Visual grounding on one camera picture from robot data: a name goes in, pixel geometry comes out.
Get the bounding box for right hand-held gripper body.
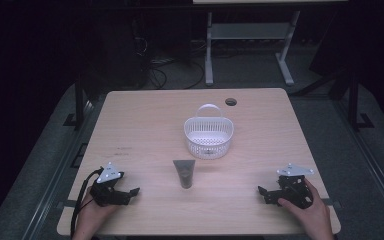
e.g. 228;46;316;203
275;162;315;210

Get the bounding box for white plastic basket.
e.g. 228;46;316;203
183;103;235;161

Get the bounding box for dark grey tube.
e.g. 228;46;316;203
172;159;197;190

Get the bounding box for black cable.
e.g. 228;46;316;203
69;167;105;239

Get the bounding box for black metal stand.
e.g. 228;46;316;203
345;71;376;132
62;74;95;132

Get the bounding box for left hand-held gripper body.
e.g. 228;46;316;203
89;161;131;207

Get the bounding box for black floor cables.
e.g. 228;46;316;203
145;57;206;91

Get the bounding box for person's right hand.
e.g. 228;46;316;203
277;177;336;240

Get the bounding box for white metal desk frame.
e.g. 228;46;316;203
192;0;349;88

